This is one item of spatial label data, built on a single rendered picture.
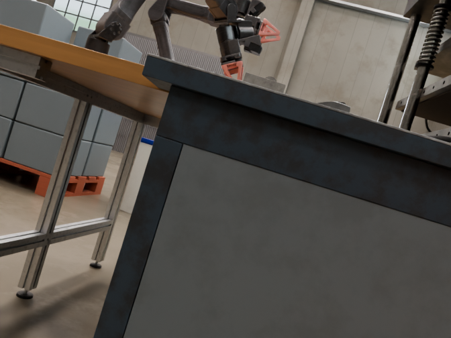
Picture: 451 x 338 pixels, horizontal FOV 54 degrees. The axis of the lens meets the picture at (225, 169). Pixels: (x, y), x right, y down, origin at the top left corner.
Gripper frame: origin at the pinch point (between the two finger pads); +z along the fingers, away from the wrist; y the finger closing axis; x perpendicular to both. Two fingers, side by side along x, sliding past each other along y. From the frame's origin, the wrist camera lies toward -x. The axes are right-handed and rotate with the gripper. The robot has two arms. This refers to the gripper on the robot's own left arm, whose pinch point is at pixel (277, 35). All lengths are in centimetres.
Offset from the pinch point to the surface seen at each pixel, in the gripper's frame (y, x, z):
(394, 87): 94, -18, 61
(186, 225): -99, 65, 10
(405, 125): 54, 9, 66
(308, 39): 979, -308, -66
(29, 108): 131, 65, -180
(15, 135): 131, 88, -185
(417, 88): 54, -11, 66
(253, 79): 820, -136, -141
